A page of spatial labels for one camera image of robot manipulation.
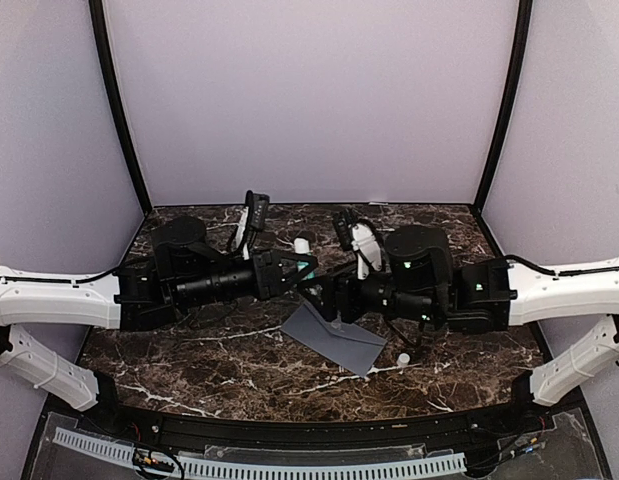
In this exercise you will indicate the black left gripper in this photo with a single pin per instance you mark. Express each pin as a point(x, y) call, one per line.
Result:
point(268, 274)

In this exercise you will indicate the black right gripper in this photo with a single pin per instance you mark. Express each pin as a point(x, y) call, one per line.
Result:
point(327, 308)

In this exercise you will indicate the green white glue stick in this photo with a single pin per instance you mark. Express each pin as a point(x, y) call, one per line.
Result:
point(302, 247)

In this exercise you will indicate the blue-grey envelope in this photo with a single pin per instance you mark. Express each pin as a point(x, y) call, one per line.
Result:
point(347, 345)

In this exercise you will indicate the white glue stick cap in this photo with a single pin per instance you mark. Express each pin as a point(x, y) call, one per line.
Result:
point(403, 360)

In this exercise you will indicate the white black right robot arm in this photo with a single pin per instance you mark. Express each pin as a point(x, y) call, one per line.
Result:
point(410, 275)

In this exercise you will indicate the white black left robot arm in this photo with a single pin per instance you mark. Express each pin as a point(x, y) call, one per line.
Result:
point(183, 272)

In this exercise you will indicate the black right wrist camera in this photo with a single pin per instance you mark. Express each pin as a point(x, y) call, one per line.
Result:
point(343, 222)

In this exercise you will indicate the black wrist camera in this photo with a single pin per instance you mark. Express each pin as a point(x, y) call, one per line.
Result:
point(343, 222)
point(257, 204)

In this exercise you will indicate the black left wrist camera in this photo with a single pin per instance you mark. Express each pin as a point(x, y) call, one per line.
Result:
point(257, 204)

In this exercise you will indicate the black front table rail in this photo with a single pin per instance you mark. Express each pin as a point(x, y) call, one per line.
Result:
point(191, 433)

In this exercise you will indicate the white slotted cable duct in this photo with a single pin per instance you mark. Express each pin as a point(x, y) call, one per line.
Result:
point(242, 463)

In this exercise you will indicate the black right frame post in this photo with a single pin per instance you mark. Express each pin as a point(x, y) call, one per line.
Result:
point(510, 89)

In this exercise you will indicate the black frame post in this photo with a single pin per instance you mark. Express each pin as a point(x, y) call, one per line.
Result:
point(510, 89)
point(115, 101)

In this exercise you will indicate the black left frame post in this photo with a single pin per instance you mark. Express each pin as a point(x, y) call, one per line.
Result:
point(115, 101)

